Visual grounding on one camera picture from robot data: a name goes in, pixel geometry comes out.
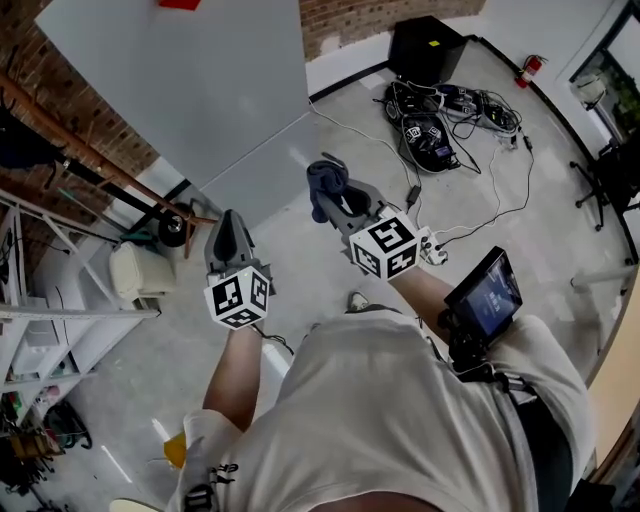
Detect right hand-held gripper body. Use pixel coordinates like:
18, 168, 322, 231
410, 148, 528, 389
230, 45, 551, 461
335, 202, 422, 281

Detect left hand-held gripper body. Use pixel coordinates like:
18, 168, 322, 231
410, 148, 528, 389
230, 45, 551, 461
203, 257, 274, 332

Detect dark blue cleaning cloth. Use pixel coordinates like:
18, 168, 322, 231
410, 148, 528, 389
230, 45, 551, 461
305, 153, 351, 225

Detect grey refrigerator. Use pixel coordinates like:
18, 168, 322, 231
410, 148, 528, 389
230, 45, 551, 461
34, 0, 326, 232

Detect person's right forearm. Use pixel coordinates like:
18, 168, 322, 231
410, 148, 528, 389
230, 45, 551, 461
387, 264, 459, 346

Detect person's left forearm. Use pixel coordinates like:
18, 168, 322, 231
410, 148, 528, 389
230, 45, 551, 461
202, 323, 262, 434

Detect white power strip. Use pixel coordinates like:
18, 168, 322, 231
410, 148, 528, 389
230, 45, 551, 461
417, 227, 450, 266

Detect cream plastic trash bin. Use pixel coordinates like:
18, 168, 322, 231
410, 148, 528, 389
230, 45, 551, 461
108, 241, 177, 304

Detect white metal shelving rack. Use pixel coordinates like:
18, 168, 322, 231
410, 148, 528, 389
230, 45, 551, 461
0, 189, 161, 436

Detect black box speaker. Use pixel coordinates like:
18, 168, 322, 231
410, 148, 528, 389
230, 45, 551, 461
388, 14, 470, 86

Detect yellow plastic bucket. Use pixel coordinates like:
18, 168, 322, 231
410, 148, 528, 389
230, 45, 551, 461
163, 433, 189, 470

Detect brown wooden coat stand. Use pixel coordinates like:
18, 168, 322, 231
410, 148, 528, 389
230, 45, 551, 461
0, 74, 220, 259

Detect person's white shirt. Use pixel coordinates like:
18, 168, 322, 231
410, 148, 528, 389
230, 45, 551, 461
167, 305, 599, 512

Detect red fire extinguisher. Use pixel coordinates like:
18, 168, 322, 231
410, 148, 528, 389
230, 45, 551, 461
514, 53, 550, 90

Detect dark vacuum cleaner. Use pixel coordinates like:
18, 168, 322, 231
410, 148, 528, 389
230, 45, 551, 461
43, 399, 94, 450

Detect dark blue hanging bag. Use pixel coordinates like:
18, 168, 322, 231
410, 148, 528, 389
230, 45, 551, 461
0, 107, 56, 172

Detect black office chair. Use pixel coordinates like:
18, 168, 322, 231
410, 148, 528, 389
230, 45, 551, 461
569, 139, 640, 232

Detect round pale wooden table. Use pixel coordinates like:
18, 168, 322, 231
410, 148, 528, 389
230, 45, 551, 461
108, 497, 161, 512

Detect black-framed window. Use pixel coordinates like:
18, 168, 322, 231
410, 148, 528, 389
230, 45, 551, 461
568, 0, 640, 146

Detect white power cable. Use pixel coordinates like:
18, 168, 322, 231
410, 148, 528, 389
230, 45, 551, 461
308, 99, 536, 241

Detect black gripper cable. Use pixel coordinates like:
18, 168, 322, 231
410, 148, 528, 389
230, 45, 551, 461
254, 323, 296, 356

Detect teal dustpan with handle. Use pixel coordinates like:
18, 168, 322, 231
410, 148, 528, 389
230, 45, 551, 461
57, 187, 160, 249

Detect tangle of cables and devices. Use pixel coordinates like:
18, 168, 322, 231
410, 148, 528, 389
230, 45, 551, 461
382, 79, 534, 175

